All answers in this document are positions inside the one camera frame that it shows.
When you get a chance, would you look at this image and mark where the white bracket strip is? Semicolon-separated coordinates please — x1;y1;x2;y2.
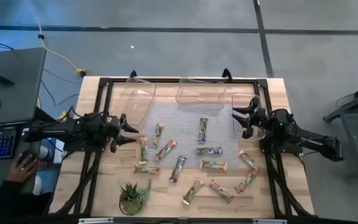
252;218;288;224
78;217;114;224

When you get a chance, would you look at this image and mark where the small black block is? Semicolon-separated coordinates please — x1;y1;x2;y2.
0;73;16;86

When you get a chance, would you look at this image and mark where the yellow extension cable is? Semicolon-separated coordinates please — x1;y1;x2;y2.
26;0;88;77

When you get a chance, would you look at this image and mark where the black floor cable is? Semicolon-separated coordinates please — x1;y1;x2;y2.
40;68;83;108

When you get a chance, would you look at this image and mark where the purple granola bar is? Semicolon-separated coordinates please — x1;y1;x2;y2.
168;155;188;184
195;146;223;156
197;117;209;144

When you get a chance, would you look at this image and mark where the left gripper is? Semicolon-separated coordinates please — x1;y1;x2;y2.
106;113;140;153

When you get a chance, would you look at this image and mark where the small white box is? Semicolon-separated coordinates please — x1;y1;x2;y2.
53;139;67;165

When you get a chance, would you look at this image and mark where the grey desk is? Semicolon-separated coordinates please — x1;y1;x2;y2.
0;47;47;200

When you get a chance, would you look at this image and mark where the person's forearm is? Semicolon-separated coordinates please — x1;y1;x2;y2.
0;179;54;224

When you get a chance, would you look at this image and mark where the person's hand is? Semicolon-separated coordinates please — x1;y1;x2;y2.
7;154;39;184

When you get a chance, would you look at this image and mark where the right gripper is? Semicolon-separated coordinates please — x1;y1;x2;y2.
231;96;272;139

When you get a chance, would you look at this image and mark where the potted green succulent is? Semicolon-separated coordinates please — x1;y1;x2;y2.
118;179;152;217

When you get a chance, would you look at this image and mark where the clear plastic bin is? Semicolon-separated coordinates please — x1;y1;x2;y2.
175;77;227;111
231;92;267;141
109;77;157;131

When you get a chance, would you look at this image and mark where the grey woven placemat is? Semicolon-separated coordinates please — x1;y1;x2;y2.
140;101;241;170

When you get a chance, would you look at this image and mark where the black stand cable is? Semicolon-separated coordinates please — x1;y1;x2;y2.
335;92;357;108

